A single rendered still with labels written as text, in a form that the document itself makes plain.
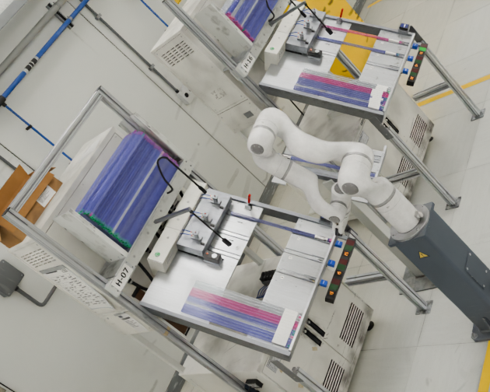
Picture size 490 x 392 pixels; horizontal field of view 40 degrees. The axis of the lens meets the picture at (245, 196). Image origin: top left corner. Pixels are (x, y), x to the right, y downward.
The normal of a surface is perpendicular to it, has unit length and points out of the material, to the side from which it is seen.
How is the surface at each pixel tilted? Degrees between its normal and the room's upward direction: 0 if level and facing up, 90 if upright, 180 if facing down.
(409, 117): 90
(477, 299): 90
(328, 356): 90
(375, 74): 44
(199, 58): 90
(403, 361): 0
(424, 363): 0
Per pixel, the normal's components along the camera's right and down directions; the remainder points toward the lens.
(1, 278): 0.62, -0.22
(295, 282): -0.08, -0.61
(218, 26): -0.38, 0.75
